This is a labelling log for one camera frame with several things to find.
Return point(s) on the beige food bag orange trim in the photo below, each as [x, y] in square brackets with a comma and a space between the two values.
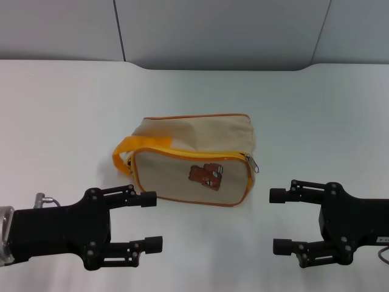
[170, 170]

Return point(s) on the silver zipper pull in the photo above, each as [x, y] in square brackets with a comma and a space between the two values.
[254, 165]

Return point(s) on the pale backdrop panel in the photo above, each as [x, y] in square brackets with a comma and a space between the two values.
[218, 30]
[60, 27]
[358, 30]

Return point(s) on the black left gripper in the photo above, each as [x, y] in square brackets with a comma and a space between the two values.
[60, 231]

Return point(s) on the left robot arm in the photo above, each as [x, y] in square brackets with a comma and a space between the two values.
[5, 237]

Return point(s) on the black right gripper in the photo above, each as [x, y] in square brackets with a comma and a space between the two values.
[355, 222]

